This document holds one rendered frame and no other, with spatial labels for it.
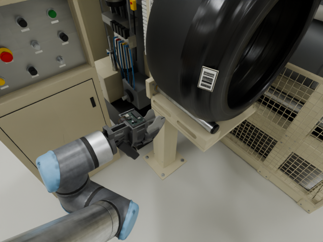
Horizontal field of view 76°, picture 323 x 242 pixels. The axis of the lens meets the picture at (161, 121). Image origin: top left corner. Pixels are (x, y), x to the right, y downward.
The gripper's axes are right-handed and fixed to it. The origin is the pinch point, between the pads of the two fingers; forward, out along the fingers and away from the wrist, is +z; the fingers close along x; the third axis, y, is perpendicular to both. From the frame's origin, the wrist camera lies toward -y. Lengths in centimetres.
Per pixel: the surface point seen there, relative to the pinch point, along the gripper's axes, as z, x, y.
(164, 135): 32, 28, -52
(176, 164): 47, 23, -95
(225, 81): 9.0, -12.2, 19.0
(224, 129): 32.2, -7.8, -16.5
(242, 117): 44.5, -8.5, -15.0
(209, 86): 4.0, -11.3, 19.0
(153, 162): 35, 37, -96
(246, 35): 11.0, -12.2, 30.6
